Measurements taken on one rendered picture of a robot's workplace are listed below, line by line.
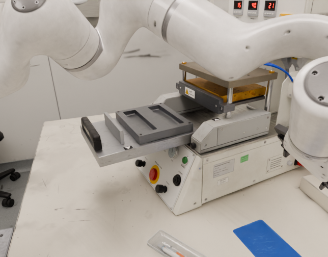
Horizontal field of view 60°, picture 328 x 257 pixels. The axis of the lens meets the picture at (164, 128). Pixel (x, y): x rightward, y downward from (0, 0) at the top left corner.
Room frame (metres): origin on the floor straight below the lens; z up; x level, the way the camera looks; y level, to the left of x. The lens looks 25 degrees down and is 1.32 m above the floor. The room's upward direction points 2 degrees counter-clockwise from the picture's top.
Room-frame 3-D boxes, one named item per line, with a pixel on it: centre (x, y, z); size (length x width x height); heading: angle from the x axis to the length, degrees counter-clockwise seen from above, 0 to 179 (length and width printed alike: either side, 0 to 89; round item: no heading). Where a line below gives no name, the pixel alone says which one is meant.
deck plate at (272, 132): (0.91, -0.23, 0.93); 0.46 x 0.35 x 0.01; 116
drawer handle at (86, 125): (0.70, 0.20, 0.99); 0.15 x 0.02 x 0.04; 26
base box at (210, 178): (0.88, -0.20, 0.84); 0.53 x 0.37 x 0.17; 116
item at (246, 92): (0.89, -0.20, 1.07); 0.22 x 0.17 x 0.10; 26
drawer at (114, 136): (0.76, 0.08, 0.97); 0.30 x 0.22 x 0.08; 116
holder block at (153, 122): (0.78, 0.03, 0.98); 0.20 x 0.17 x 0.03; 26
